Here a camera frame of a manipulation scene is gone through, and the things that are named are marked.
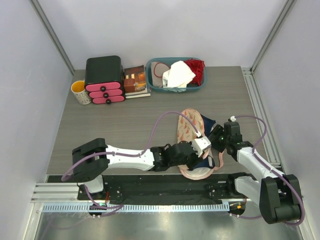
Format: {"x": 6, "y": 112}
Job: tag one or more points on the grey cloth with red loop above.
{"x": 157, "y": 70}

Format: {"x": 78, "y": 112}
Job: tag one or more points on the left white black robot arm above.
{"x": 91, "y": 159}

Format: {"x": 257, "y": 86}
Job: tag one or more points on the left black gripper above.
{"x": 196, "y": 159}

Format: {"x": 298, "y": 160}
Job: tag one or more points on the stack of books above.
{"x": 135, "y": 82}

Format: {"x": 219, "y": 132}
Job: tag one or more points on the yellow inside patterned mug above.
{"x": 79, "y": 91}

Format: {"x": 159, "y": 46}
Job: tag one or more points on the black pink drawer organizer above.
{"x": 104, "y": 79}

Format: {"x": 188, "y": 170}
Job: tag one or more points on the white cloth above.
{"x": 178, "y": 76}

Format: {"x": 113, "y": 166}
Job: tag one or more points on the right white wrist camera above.
{"x": 232, "y": 119}

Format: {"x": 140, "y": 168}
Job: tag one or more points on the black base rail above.
{"x": 166, "y": 190}

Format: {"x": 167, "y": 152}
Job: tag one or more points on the teal plastic basket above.
{"x": 169, "y": 61}

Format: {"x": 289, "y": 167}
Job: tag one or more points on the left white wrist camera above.
{"x": 200, "y": 145}

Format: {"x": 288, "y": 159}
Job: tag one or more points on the pink mesh laundry bag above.
{"x": 186, "y": 131}

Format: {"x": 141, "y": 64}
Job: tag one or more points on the red garment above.
{"x": 197, "y": 67}

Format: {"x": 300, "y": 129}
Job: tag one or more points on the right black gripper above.
{"x": 218, "y": 130}

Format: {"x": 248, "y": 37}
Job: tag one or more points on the white slotted cable duct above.
{"x": 89, "y": 207}

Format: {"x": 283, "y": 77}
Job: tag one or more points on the navy blue bra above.
{"x": 208, "y": 162}

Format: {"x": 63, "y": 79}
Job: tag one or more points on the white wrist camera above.
{"x": 232, "y": 119}
{"x": 200, "y": 145}

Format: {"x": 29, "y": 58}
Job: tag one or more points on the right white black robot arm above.
{"x": 277, "y": 195}

